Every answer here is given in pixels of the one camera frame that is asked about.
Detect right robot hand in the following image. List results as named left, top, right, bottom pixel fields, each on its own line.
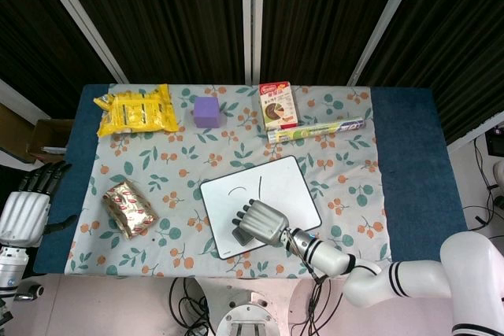
left=231, top=198, right=288, bottom=246

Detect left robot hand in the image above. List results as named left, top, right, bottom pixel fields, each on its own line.
left=0, top=161, right=79, bottom=249

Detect grey whiteboard eraser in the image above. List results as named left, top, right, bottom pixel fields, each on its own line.
left=231, top=227, right=257, bottom=246

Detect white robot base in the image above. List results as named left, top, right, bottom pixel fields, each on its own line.
left=215, top=290, right=284, bottom=336

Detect cardboard box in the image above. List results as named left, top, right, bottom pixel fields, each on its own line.
left=25, top=118, right=76, bottom=164

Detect brown wooden panel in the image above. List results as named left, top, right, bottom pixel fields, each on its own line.
left=0, top=102, right=39, bottom=164

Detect cling film roll box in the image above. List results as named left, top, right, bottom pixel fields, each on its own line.
left=266, top=116, right=367, bottom=145

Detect gold foil tea packet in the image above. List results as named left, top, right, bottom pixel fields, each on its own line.
left=102, top=179, right=159, bottom=241

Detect floral tablecloth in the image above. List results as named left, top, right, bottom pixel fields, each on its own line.
left=64, top=83, right=396, bottom=280

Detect red and white biscuit box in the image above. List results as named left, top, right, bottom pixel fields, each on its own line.
left=258, top=81, right=300, bottom=131

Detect purple foam cube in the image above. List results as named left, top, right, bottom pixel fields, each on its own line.
left=193, top=96, right=221, bottom=129

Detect yellow snack bag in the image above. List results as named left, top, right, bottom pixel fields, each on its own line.
left=92, top=83, right=180, bottom=138

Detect blue table mat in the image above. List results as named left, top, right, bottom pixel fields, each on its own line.
left=33, top=83, right=469, bottom=276

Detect black pleated curtain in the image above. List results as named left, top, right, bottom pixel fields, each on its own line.
left=260, top=0, right=410, bottom=86
left=50, top=0, right=246, bottom=85
left=0, top=0, right=117, bottom=119
left=356, top=0, right=504, bottom=146

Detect white board with black frame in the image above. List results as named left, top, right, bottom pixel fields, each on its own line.
left=199, top=155, right=323, bottom=261

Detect black floor cables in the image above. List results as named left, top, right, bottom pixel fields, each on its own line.
left=291, top=279, right=343, bottom=336
left=169, top=277, right=209, bottom=336

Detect white frame post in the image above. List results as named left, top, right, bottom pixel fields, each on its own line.
left=31, top=0, right=127, bottom=84
left=240, top=0, right=264, bottom=86
left=346, top=0, right=426, bottom=86

